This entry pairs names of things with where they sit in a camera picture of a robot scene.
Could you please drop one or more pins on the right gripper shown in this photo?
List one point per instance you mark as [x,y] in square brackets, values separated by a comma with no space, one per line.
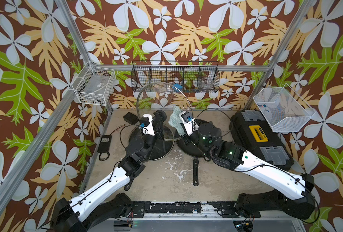
[187,130]

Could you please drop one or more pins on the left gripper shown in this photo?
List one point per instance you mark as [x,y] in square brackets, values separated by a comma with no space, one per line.
[155,123]

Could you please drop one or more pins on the green microfibre cloth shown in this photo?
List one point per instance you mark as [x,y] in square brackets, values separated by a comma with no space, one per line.
[175,121]

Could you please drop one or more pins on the glass pot lid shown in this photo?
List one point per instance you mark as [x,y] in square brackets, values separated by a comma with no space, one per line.
[161,96]
[163,147]

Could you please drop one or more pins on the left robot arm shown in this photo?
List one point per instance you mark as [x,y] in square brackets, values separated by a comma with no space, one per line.
[87,210]

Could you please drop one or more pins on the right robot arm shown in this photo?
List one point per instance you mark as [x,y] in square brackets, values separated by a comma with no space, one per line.
[291,192]

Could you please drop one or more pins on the right black frying pan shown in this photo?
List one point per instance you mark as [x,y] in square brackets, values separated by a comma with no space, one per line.
[190,149]

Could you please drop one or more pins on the black frying pan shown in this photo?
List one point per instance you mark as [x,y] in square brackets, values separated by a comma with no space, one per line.
[128,186]
[190,149]

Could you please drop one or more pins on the small black box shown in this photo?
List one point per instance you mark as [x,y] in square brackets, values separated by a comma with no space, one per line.
[131,118]

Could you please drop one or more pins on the black tool case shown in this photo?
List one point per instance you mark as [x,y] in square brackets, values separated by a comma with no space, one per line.
[252,131]

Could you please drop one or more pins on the blue object in basket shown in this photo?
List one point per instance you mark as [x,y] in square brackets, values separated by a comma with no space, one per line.
[178,87]

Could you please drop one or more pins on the black power adapter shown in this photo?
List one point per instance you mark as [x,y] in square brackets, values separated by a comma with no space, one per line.
[104,146]

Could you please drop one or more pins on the left black frying pan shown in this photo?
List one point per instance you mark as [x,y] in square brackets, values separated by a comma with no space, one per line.
[128,186]

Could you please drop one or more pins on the white mesh basket right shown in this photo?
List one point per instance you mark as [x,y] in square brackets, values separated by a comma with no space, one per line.
[284,109]

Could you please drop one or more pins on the black wire basket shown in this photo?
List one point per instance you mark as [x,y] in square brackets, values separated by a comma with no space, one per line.
[194,76]

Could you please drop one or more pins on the white wire basket left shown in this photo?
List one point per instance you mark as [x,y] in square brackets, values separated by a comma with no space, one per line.
[94,84]

